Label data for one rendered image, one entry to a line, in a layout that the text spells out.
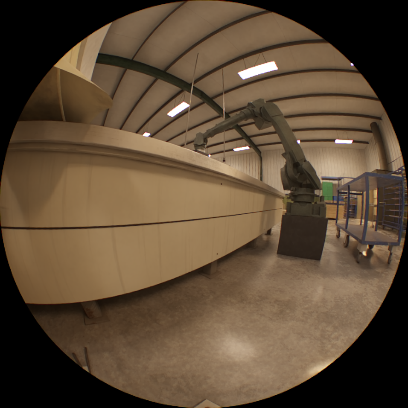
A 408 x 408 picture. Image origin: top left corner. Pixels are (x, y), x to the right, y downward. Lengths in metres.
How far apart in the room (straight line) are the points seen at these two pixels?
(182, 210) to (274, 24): 5.72
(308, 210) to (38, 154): 2.01
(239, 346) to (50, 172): 0.94
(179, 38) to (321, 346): 6.31
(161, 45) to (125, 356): 6.29
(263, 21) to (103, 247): 5.80
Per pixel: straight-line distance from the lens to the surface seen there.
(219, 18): 5.37
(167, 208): 0.53
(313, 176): 1.69
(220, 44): 5.78
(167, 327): 0.77
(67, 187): 0.46
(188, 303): 0.90
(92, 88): 0.34
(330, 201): 10.35
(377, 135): 10.52
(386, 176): 2.06
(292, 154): 1.70
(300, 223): 1.69
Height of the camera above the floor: 0.63
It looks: 2 degrees down
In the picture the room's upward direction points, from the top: 3 degrees clockwise
